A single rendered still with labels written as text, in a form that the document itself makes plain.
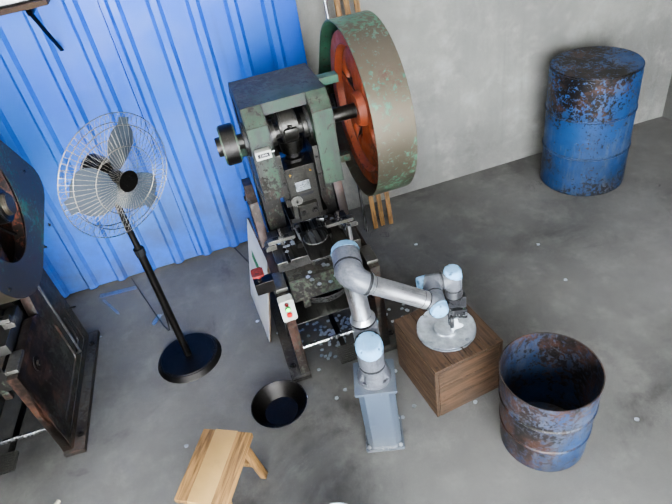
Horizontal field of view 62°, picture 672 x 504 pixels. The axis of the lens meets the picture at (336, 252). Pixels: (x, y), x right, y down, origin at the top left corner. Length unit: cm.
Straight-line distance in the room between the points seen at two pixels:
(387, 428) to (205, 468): 83
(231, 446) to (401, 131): 155
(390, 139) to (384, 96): 17
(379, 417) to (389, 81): 147
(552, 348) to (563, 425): 40
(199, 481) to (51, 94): 234
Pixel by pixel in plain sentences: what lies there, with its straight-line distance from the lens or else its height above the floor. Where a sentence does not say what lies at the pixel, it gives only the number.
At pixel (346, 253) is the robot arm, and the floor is 109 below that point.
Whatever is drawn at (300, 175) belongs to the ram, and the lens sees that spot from 267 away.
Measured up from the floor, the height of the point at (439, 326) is 37.
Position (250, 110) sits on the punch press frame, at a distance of 251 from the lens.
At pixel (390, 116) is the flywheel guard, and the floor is 144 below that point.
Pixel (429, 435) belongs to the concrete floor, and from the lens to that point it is 291.
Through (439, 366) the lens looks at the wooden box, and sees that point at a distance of 270.
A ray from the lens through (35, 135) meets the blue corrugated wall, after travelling 386.
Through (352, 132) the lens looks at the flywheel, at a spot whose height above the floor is 112.
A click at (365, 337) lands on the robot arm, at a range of 240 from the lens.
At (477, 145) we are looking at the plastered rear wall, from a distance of 457.
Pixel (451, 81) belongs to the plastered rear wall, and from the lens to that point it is 424.
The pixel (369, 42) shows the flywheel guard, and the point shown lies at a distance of 241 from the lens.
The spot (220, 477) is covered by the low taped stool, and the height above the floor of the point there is 33.
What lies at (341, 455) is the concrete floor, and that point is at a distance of 289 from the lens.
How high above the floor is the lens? 244
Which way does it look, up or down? 38 degrees down
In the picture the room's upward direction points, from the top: 11 degrees counter-clockwise
